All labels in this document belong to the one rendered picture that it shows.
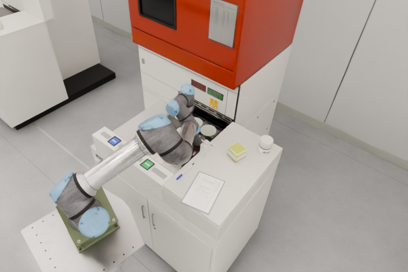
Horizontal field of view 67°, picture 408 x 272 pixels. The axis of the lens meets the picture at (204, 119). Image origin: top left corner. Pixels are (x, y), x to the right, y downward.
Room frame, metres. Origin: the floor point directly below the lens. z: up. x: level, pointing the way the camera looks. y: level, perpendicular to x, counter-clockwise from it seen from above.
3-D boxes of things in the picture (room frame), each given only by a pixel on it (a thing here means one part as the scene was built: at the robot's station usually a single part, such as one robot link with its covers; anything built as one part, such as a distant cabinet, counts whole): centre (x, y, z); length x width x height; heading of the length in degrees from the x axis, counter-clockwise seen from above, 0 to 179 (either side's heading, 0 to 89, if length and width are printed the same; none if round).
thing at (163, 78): (1.66, 0.15, 1.02); 0.82 x 0.03 x 0.40; 55
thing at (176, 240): (1.23, 0.11, 0.41); 0.97 x 0.64 x 0.82; 55
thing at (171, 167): (1.14, 0.26, 0.87); 0.36 x 0.08 x 0.03; 55
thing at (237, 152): (1.12, -0.19, 1.00); 0.07 x 0.07 x 0.07; 39
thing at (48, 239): (0.70, 0.52, 0.75); 0.45 x 0.44 x 0.13; 136
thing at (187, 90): (1.32, 0.10, 1.21); 0.09 x 0.08 x 0.11; 151
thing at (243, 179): (1.06, -0.14, 0.89); 0.62 x 0.35 x 0.14; 145
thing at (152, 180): (1.10, 0.38, 0.89); 0.55 x 0.09 x 0.14; 55
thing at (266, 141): (1.18, -0.35, 1.01); 0.07 x 0.07 x 0.10
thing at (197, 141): (1.36, 0.12, 0.90); 0.34 x 0.34 x 0.01; 55
